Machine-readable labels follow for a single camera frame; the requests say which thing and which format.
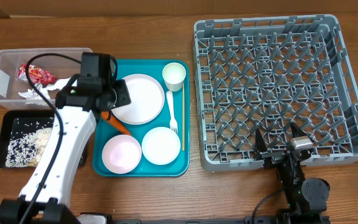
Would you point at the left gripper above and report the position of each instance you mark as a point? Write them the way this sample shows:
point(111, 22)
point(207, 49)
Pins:
point(124, 96)

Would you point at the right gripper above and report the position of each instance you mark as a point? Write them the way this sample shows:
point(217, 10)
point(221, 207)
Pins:
point(271, 158)

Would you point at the large white plate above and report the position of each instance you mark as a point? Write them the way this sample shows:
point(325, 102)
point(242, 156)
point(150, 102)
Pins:
point(147, 100)

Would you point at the pink bowl with food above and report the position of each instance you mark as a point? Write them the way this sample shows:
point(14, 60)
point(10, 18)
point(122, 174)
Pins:
point(121, 154)

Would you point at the white cup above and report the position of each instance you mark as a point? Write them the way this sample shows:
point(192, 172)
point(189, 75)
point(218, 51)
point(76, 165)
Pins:
point(174, 75)

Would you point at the small white plate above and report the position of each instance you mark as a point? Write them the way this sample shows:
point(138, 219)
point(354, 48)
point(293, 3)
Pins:
point(161, 146)

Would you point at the white tissue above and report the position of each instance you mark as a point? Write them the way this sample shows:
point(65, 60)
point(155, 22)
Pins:
point(33, 98)
point(58, 85)

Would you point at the red snack wrapper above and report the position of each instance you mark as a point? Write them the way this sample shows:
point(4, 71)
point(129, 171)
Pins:
point(36, 74)

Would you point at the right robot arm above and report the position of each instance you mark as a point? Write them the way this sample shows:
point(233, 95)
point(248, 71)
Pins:
point(306, 197)

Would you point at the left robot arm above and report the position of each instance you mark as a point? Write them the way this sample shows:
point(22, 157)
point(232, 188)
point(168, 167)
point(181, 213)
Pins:
point(88, 95)

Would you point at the grey dishwasher rack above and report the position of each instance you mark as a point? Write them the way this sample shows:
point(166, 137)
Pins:
point(265, 73)

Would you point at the orange carrot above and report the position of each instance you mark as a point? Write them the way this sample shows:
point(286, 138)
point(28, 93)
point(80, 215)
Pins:
point(117, 124)

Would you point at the teal serving tray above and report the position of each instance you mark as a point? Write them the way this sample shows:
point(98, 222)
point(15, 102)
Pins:
point(104, 132)

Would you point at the white plastic fork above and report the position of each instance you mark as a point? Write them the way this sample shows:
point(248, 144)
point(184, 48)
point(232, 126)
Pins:
point(173, 122)

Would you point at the wooden chopstick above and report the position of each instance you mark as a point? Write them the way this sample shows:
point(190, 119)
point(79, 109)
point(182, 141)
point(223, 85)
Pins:
point(183, 117)

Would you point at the black tray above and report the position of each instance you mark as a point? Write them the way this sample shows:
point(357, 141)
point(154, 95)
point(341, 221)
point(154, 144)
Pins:
point(17, 123)

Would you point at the rice and peanuts pile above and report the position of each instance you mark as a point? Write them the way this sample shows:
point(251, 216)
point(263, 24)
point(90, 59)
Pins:
point(27, 151)

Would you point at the clear plastic bin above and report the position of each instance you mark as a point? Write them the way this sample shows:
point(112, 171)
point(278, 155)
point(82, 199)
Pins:
point(12, 59)

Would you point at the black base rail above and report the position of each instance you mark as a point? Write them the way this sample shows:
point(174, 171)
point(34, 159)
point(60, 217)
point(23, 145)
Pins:
point(179, 221)

